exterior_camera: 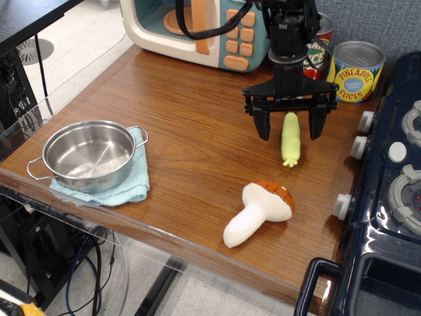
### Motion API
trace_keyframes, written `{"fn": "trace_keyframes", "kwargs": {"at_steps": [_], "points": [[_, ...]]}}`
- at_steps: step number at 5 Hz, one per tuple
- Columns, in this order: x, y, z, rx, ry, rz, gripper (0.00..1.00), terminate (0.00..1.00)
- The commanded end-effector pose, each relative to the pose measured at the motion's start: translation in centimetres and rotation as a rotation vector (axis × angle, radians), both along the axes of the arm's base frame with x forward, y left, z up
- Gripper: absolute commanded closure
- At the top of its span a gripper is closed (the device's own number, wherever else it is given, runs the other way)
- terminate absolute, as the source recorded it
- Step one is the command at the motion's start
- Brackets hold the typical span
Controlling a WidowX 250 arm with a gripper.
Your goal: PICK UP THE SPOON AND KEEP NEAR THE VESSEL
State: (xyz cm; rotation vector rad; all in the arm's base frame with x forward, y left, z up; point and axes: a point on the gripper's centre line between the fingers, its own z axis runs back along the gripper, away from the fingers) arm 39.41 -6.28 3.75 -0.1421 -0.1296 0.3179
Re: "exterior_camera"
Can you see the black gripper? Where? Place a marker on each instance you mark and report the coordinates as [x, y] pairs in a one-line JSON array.
[[289, 88]]

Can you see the spoon with green handle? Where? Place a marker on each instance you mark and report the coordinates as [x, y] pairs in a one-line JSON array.
[[291, 140]]

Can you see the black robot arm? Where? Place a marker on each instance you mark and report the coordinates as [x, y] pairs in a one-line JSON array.
[[291, 26]]

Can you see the plush white brown mushroom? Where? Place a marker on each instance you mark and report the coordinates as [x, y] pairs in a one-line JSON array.
[[263, 201]]

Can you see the tomato sauce can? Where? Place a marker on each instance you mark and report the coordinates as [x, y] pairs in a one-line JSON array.
[[320, 49]]

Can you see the white stove knob middle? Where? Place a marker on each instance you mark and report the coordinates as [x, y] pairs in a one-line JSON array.
[[358, 147]]

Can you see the white stove knob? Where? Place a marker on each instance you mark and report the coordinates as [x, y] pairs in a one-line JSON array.
[[358, 147], [341, 206], [366, 121]]

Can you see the white stove knob upper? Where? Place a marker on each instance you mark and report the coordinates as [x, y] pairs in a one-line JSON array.
[[366, 121]]

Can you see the pineapple slices can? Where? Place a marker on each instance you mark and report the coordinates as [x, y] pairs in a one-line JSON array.
[[356, 67]]

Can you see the white stove knob lower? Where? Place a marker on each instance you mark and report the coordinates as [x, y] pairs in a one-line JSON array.
[[341, 206]]

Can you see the toy microwave teal cream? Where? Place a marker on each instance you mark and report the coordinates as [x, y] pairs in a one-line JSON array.
[[152, 25]]

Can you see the light blue cloth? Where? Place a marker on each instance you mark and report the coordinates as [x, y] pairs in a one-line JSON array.
[[133, 189]]

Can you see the dark blue toy stove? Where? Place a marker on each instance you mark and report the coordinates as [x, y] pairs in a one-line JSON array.
[[379, 269]]

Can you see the stainless steel pot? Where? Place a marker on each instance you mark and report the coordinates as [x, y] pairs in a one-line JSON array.
[[89, 156]]

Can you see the black desk left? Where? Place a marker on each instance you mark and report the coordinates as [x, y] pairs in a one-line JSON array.
[[20, 20]]

